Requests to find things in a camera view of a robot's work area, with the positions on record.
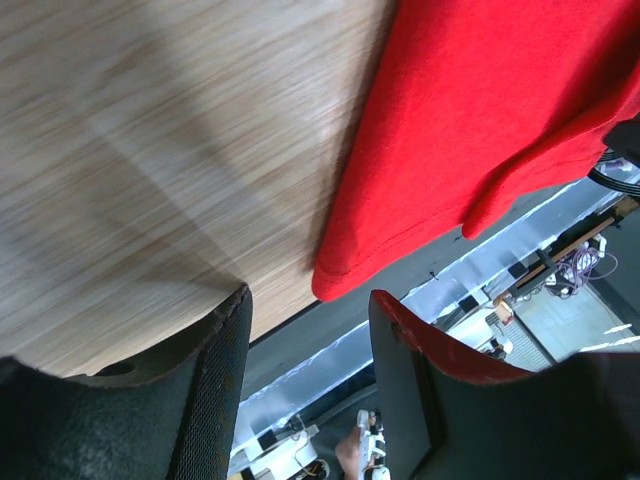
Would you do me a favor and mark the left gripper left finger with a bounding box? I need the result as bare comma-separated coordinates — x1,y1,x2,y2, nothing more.
1,286,253,479

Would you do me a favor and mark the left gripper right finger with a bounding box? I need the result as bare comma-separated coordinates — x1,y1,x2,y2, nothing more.
369,290,639,479

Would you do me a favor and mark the red t shirt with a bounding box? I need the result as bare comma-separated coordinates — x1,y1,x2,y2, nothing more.
311,1,639,302

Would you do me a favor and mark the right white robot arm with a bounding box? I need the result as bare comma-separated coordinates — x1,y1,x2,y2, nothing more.
588,115,639,198

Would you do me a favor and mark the aluminium front rail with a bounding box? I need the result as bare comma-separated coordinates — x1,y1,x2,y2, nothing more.
238,180,618,435

